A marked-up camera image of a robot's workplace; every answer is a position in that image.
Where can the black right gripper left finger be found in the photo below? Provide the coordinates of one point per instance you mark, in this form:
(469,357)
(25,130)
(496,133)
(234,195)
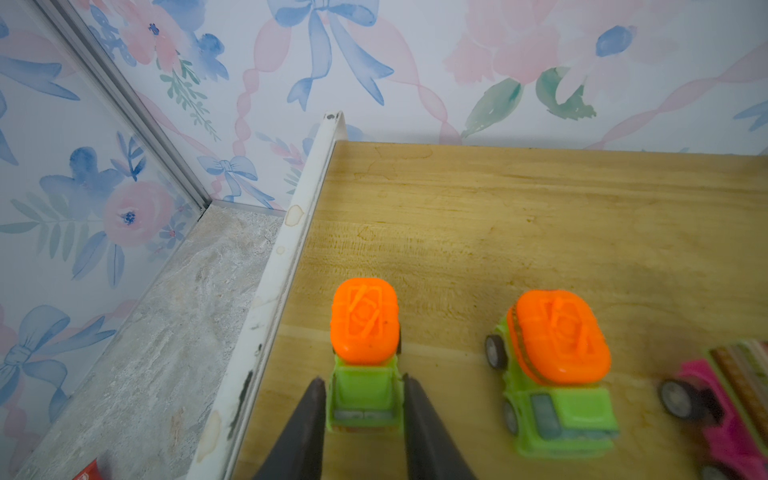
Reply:
(298,451)

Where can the orange green toy truck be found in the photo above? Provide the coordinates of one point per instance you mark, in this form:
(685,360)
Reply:
(366,390)
(552,357)

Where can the pink toy truck green top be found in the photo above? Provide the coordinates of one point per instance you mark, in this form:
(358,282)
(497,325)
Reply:
(726,391)

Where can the red yellow snack packet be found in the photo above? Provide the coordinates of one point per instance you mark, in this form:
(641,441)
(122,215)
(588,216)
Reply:
(90,472)

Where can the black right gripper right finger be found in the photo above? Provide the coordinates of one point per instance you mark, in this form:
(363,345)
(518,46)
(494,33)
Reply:
(431,453)

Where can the white-framed wooden two-tier shelf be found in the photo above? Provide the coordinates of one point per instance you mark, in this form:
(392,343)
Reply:
(669,251)

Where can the aluminium corner post left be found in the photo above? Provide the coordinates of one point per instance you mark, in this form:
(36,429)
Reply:
(61,17)

